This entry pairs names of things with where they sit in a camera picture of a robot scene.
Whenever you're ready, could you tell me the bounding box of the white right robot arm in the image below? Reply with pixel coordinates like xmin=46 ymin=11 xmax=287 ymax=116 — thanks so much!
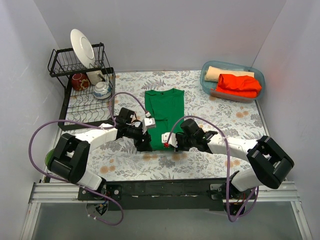
xmin=162 ymin=119 xmax=295 ymax=199

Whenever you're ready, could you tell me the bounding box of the white cup in rack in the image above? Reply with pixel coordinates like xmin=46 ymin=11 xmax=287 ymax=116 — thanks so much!
xmin=86 ymin=67 xmax=107 ymax=86

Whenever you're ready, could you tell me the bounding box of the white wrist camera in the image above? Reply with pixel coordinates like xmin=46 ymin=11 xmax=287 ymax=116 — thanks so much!
xmin=161 ymin=132 xmax=178 ymax=148
xmin=142 ymin=117 xmax=156 ymax=134

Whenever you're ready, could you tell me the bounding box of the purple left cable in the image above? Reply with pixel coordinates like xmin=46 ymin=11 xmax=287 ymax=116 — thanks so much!
xmin=28 ymin=91 xmax=152 ymax=226

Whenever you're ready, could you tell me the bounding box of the green floral mug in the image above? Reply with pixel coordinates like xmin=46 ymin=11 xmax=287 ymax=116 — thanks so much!
xmin=44 ymin=149 xmax=55 ymax=166

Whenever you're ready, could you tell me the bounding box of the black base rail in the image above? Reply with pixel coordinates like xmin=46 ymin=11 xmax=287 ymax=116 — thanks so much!
xmin=77 ymin=177 xmax=256 ymax=212

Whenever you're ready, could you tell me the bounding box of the beige rolled t shirt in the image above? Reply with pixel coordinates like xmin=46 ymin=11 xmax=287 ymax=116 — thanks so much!
xmin=204 ymin=66 xmax=255 ymax=82

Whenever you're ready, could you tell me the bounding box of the red floral bowl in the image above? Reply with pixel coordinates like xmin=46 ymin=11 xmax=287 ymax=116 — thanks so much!
xmin=71 ymin=73 xmax=91 ymax=92

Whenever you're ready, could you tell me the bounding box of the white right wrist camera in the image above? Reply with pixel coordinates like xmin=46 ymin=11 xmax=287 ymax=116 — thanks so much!
xmin=161 ymin=132 xmax=178 ymax=148

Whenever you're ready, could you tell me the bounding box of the white plate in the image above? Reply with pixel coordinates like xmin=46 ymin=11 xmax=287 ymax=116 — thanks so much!
xmin=70 ymin=29 xmax=95 ymax=69

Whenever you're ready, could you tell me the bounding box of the black wire dish rack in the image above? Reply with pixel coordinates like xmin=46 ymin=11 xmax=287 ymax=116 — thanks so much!
xmin=47 ymin=42 xmax=116 ymax=126

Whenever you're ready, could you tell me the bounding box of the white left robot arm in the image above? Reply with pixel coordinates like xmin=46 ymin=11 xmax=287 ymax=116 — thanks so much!
xmin=45 ymin=107 xmax=156 ymax=200

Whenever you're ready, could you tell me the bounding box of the clear blue plastic bin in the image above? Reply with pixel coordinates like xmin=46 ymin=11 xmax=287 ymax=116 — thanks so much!
xmin=200 ymin=60 xmax=266 ymax=103

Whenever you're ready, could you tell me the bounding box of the green t shirt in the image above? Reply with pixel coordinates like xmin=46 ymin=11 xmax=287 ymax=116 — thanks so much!
xmin=144 ymin=88 xmax=185 ymax=151

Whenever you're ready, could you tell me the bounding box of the orange rolled t shirt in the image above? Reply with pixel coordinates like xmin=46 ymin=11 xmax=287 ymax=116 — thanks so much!
xmin=215 ymin=74 xmax=262 ymax=99

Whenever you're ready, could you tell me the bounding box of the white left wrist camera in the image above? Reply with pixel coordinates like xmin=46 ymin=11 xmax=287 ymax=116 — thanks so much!
xmin=142 ymin=117 xmax=156 ymax=134

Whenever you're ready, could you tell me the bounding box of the white blue teapot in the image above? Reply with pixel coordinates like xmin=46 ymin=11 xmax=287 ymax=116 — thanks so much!
xmin=93 ymin=81 xmax=112 ymax=100

